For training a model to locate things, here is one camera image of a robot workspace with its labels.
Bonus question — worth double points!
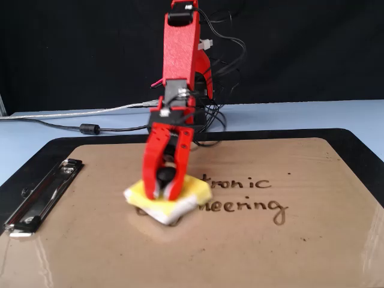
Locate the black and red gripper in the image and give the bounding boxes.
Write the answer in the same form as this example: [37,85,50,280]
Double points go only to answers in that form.
[143,95,196,201]

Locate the yellow sponge with black knob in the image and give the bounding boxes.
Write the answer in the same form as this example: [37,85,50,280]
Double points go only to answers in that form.
[123,175,212,226]

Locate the brown clipboard board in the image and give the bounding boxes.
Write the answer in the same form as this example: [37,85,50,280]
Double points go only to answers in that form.
[0,137,384,288]

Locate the metal clipboard clip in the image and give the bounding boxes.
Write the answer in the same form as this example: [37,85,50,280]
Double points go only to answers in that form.
[2,158,85,238]

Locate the black backdrop curtain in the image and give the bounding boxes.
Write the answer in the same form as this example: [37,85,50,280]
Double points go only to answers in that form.
[0,0,384,116]

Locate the black cable with ferrite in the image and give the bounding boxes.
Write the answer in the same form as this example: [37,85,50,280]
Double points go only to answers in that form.
[0,118,151,136]

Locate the silver braided USB cable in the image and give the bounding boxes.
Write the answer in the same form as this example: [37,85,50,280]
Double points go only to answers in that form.
[0,100,160,121]

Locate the black arm wire bundle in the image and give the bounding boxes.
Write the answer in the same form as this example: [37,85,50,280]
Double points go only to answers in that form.
[196,5,250,148]

